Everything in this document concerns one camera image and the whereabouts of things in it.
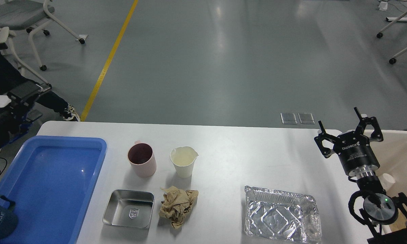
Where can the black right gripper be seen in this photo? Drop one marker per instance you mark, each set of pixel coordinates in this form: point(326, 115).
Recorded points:
point(354, 152)

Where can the aluminium foil container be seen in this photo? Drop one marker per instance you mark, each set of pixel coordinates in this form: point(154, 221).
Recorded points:
point(281, 215)

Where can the pink ceramic mug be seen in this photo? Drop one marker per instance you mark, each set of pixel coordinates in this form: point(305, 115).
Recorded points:
point(142, 159)

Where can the square steel tray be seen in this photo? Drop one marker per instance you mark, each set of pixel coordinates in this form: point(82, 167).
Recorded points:
point(129, 209)

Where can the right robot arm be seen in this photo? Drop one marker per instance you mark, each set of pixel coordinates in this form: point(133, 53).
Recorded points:
point(370, 205)

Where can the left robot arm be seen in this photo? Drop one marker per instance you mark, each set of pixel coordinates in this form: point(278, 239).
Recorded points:
point(17, 115)

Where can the beige plastic bin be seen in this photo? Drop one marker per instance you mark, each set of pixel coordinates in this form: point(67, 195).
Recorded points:
point(391, 154)

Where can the paper cup in bin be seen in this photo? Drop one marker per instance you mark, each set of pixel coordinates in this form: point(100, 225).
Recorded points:
point(387, 181)

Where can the right floor socket plate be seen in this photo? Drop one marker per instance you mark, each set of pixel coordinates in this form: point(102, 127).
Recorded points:
point(306, 118)

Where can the floor socket plate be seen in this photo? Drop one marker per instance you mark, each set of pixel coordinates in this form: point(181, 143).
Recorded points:
point(306, 118)
point(289, 118)

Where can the left floor socket plate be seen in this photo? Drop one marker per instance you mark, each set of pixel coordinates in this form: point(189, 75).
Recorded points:
point(289, 118)

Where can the white paper cup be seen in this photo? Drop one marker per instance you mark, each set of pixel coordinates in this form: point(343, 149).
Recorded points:
point(183, 159)

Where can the crumpled brown paper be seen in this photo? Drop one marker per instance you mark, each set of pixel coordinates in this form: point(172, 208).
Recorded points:
point(177, 204)

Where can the blue plastic tray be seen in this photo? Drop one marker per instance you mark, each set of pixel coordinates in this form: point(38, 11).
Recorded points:
point(51, 180)

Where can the person in jeans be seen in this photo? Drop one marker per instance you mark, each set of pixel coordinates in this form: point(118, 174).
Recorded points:
point(10, 78)

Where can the grey office chair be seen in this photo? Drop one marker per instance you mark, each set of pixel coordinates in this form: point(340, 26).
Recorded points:
point(32, 16)

